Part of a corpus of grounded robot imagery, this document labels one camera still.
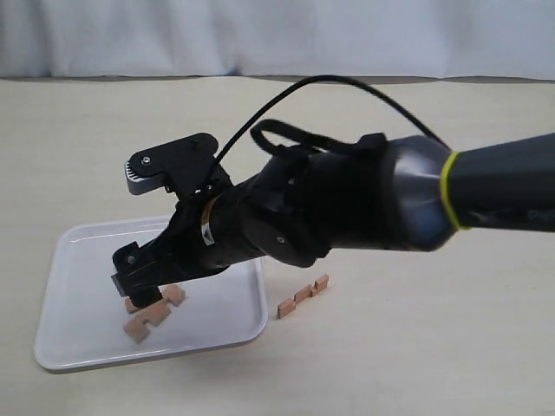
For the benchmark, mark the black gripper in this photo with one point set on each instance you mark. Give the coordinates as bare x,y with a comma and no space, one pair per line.
205,236

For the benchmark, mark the notched wooden bar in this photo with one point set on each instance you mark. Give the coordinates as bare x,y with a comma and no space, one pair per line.
308,291
172,294
138,327

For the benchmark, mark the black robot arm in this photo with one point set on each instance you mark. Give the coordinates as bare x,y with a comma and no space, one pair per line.
410,194

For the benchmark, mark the white plastic tray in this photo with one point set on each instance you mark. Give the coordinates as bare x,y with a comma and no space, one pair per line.
83,315

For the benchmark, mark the white backdrop cloth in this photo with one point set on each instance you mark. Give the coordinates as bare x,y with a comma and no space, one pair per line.
434,39

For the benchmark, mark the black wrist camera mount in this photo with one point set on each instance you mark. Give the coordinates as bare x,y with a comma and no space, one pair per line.
180,166

